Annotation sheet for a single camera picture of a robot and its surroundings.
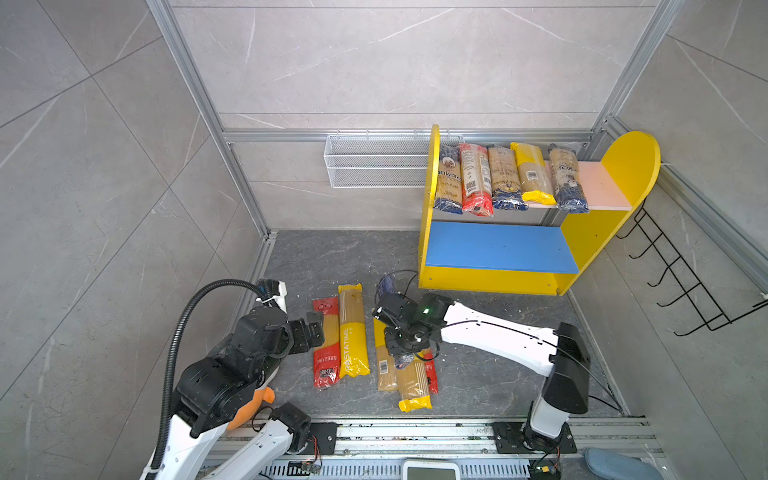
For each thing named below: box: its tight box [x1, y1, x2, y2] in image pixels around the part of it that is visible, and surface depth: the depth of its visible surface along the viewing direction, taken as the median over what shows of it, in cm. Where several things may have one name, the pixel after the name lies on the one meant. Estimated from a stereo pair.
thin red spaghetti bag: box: [423, 348, 438, 394], surface depth 83 cm
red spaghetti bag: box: [312, 296, 341, 389], surface depth 87 cm
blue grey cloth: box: [584, 447, 664, 480], surface depth 70 cm
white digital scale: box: [403, 460, 461, 480], surface depth 67 cm
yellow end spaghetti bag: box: [510, 142, 557, 205], surface depth 75 cm
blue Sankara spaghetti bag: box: [433, 144, 463, 215], surface depth 73 cm
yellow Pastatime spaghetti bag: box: [395, 354, 433, 412], surface depth 78 cm
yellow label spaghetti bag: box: [338, 283, 371, 379], surface depth 89 cm
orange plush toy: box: [227, 387, 276, 430], surface depth 76 cm
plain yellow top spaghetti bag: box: [373, 318, 397, 392], surface depth 83 cm
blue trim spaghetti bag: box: [548, 143, 590, 214], surface depth 73 cm
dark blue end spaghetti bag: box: [488, 145, 529, 211], surface depth 73 cm
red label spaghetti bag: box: [460, 143, 494, 217], surface depth 72 cm
